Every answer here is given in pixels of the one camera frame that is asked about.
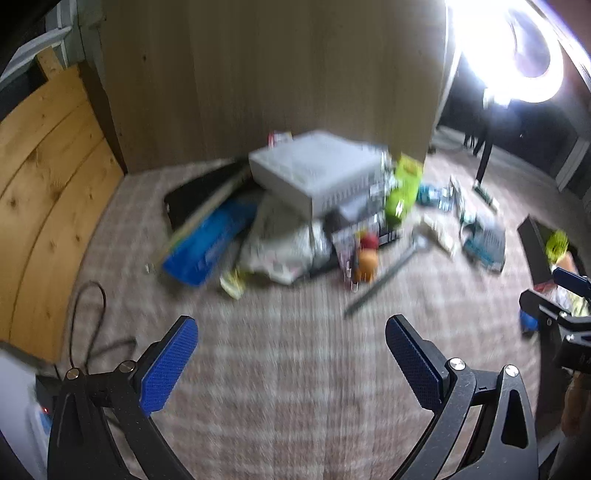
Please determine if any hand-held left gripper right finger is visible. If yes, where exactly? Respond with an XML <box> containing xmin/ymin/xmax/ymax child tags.
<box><xmin>385</xmin><ymin>315</ymin><xmax>541</xmax><ymax>480</ymax></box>

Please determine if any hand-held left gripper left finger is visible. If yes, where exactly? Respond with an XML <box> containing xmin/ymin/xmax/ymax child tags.
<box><xmin>46</xmin><ymin>315</ymin><xmax>204</xmax><ymax>480</ymax></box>

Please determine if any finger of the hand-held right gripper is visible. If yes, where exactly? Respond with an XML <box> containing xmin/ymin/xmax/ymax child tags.
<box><xmin>518</xmin><ymin>290</ymin><xmax>573</xmax><ymax>326</ymax></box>
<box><xmin>551</xmin><ymin>267</ymin><xmax>591</xmax><ymax>296</ymax></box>

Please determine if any black tray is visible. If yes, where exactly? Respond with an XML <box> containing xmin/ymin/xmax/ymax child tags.
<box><xmin>517</xmin><ymin>216</ymin><xmax>583</xmax><ymax>289</ymax></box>

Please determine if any green snack packet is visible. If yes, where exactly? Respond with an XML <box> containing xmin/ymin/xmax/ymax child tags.
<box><xmin>385</xmin><ymin>154</ymin><xmax>423</xmax><ymax>227</ymax></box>

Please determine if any white cardboard box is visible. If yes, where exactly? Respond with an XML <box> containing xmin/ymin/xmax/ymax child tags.
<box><xmin>248</xmin><ymin>130</ymin><xmax>391</xmax><ymax>217</ymax></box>

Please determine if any person's right forearm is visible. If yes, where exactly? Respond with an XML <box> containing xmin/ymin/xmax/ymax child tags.
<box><xmin>561</xmin><ymin>369</ymin><xmax>591</xmax><ymax>437</ymax></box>

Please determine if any green pleated fan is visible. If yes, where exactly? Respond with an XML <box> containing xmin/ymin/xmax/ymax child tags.
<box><xmin>545</xmin><ymin>230</ymin><xmax>570</xmax><ymax>259</ymax></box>

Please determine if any grey fabric pouch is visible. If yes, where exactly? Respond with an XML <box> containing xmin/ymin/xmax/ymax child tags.
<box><xmin>462</xmin><ymin>217</ymin><xmax>506</xmax><ymax>273</ymax></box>

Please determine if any long metal spoon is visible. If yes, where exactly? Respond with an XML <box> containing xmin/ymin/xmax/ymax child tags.
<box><xmin>344</xmin><ymin>231</ymin><xmax>432</xmax><ymax>319</ymax></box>

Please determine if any small yellow packet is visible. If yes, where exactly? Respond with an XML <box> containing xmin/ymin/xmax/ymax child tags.
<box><xmin>221</xmin><ymin>270</ymin><xmax>245</xmax><ymax>300</ymax></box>

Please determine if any orange toy figure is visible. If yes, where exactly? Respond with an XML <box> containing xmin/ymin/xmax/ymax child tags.
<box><xmin>353</xmin><ymin>233</ymin><xmax>382</xmax><ymax>284</ymax></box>

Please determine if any wooden clothes peg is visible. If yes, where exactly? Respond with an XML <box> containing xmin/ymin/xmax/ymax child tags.
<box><xmin>422</xmin><ymin>215</ymin><xmax>458</xmax><ymax>257</ymax></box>

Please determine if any blue plastic packet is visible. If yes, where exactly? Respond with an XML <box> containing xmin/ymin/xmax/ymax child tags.
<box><xmin>161</xmin><ymin>200</ymin><xmax>259</xmax><ymax>287</ymax></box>

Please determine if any blue plastic clothes peg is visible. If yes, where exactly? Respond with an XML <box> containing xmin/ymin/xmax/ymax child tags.
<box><xmin>418</xmin><ymin>184</ymin><xmax>451</xmax><ymax>208</ymax></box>

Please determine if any white appliance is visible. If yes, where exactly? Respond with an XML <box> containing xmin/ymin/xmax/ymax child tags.
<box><xmin>0</xmin><ymin>344</ymin><xmax>51</xmax><ymax>480</ymax></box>

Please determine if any dark printed box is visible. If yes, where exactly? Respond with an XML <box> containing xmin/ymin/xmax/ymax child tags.
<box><xmin>323</xmin><ymin>203</ymin><xmax>400</xmax><ymax>259</ymax></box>

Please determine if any yellow wooden ruler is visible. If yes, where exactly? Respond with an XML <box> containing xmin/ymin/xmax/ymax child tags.
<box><xmin>154</xmin><ymin>178</ymin><xmax>250</xmax><ymax>268</ymax></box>

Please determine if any white plastic bag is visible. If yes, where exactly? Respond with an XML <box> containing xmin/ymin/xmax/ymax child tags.
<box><xmin>235</xmin><ymin>194</ymin><xmax>338</xmax><ymax>282</ymax></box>

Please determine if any black flat board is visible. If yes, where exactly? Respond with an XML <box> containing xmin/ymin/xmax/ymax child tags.
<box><xmin>164</xmin><ymin>159</ymin><xmax>252</xmax><ymax>232</ymax></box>

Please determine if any pine wood panel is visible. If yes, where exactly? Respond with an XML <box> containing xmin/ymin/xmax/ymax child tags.
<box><xmin>0</xmin><ymin>65</ymin><xmax>125</xmax><ymax>365</ymax></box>

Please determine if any beige wooden cabinet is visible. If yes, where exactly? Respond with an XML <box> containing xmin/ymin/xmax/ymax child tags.
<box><xmin>99</xmin><ymin>0</ymin><xmax>455</xmax><ymax>174</ymax></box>

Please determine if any black cable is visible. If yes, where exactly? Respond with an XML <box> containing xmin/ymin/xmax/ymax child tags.
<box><xmin>67</xmin><ymin>281</ymin><xmax>137</xmax><ymax>370</ymax></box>

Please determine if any white window frame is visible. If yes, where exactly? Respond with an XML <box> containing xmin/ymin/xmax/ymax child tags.
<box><xmin>554</xmin><ymin>129</ymin><xmax>591</xmax><ymax>195</ymax></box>

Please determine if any ring light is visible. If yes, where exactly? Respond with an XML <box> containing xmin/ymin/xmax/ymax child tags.
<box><xmin>445</xmin><ymin>0</ymin><xmax>566</xmax><ymax>107</ymax></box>

